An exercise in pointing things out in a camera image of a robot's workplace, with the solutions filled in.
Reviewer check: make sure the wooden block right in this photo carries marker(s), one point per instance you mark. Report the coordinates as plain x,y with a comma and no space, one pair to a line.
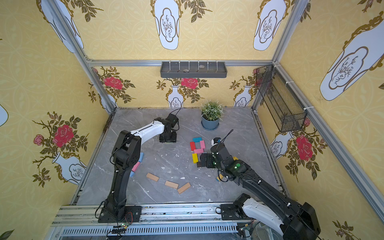
184,188

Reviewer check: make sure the pink block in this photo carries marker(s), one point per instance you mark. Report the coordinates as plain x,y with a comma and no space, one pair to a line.
198,151
202,144
136,166

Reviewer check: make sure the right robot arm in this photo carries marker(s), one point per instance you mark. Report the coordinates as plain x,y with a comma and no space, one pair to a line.
288,218

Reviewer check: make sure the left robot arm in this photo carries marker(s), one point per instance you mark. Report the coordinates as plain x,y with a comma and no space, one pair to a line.
125,155

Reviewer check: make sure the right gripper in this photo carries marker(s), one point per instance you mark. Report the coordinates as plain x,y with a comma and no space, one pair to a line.
208,160

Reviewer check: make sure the aluminium rail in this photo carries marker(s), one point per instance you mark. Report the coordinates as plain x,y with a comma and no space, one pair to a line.
81,222

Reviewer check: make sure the light blue block upper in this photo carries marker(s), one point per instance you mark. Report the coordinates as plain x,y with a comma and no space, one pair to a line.
141,157

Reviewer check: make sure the wooden block left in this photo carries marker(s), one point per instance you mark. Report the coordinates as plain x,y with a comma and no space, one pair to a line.
152,177

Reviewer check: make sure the potted green plant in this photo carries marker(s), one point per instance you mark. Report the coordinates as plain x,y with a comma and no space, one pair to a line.
211,115

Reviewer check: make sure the grey wall shelf tray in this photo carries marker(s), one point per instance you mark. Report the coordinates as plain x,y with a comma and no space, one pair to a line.
193,69

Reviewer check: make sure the red block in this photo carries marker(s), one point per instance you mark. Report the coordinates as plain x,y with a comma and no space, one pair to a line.
192,146

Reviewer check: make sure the wooden block middle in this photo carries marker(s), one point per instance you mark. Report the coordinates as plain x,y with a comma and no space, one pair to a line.
172,185

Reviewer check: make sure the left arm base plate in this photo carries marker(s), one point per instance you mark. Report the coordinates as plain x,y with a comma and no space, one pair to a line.
127,214

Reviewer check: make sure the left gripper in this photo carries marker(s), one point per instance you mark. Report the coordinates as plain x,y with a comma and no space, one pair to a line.
167,137

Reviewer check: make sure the yellow block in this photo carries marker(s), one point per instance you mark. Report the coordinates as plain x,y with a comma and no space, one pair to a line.
195,158

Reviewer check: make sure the wooden block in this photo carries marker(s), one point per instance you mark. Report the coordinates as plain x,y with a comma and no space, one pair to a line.
184,188
152,177
172,185

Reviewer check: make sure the circuit board with wires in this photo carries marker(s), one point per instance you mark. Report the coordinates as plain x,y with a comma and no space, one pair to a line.
117,232

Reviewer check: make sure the teal block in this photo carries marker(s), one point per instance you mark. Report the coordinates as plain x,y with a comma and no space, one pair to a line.
197,139

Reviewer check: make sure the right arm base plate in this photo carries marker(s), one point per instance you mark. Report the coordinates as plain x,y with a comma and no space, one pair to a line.
229,212

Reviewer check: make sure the black wire mesh basket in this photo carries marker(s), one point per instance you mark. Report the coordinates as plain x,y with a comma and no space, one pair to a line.
286,110

